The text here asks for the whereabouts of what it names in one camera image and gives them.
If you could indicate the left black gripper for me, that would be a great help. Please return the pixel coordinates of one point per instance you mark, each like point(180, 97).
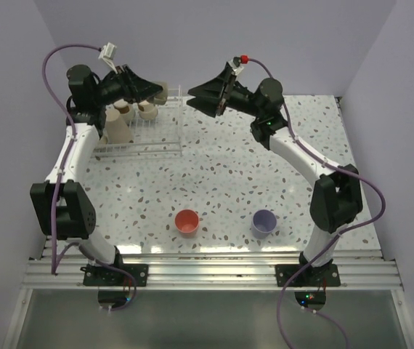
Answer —
point(135, 89)

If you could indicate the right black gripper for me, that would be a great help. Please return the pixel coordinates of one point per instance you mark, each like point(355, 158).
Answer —
point(209, 95)

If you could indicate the small olive mug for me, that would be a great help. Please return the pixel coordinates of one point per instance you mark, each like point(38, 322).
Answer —
point(162, 96)

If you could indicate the beige tall cup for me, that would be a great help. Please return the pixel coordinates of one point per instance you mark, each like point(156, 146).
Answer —
point(118, 132)

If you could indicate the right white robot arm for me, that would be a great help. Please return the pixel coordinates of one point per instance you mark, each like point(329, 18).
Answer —
point(336, 197)

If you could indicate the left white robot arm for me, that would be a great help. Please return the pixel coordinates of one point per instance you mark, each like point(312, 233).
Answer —
point(63, 209)

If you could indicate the red cup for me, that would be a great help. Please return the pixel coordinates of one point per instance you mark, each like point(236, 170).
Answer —
point(187, 222)

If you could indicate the purple cup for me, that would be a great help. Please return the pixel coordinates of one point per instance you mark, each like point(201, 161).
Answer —
point(263, 223)

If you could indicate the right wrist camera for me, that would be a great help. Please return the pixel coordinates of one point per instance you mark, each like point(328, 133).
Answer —
point(237, 64)

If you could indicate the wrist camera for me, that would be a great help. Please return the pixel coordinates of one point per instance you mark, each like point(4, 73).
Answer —
point(107, 53)
point(237, 64)

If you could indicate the white wire dish rack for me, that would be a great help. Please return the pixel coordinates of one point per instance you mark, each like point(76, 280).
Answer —
point(160, 137)

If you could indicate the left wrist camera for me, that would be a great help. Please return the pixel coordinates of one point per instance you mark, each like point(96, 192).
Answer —
point(107, 53)

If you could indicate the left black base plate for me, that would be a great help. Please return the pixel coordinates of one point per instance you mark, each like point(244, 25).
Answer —
point(100, 276)

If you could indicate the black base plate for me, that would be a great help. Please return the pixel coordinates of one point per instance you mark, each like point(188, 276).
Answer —
point(327, 275)
point(100, 276)

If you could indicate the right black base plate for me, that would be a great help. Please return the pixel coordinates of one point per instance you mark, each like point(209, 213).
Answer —
point(327, 275)

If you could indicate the aluminium rail frame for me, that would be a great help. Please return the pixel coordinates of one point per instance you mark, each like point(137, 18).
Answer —
point(208, 266)

